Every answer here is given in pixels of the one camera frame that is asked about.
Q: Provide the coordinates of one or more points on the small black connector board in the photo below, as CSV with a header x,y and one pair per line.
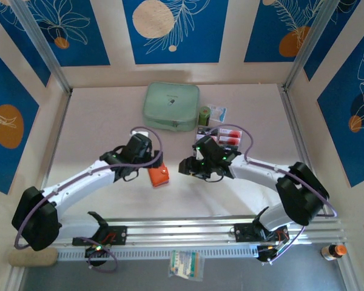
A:
x,y
97,251
268,253

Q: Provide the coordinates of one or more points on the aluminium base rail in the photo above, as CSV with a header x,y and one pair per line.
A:
x,y
185,230

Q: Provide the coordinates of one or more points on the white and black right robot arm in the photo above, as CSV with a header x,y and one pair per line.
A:
x,y
261,174

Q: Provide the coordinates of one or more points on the white card with red circles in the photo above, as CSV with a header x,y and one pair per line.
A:
x,y
230,140
230,132

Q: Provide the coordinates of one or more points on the brown bottle with orange cap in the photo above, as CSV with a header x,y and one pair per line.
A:
x,y
333,252

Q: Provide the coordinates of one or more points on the black card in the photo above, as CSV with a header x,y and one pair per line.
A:
x,y
231,147
202,131

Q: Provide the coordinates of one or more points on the aluminium frame post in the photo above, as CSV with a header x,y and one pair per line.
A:
x,y
42,45
306,45

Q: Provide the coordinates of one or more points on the aluminium table side rail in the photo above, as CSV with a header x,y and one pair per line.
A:
x,y
294,127
59,127

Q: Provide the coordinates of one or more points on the clear packet with red items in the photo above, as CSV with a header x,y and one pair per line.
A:
x,y
230,136

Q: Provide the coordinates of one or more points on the beige foam roll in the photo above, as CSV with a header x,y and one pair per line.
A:
x,y
33,257

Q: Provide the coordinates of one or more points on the clear packet with blue print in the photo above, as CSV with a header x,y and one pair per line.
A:
x,y
219,112

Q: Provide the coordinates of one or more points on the green cylindrical container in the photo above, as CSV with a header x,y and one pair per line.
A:
x,y
204,115

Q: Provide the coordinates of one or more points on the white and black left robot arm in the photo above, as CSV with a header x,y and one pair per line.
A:
x,y
79,185

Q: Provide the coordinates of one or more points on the mint green zip pouch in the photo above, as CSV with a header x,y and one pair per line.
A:
x,y
170,106

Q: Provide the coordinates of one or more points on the orange card holder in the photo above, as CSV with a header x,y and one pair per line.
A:
x,y
159,179

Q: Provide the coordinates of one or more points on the plastic bag with green print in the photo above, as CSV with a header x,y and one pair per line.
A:
x,y
186,265

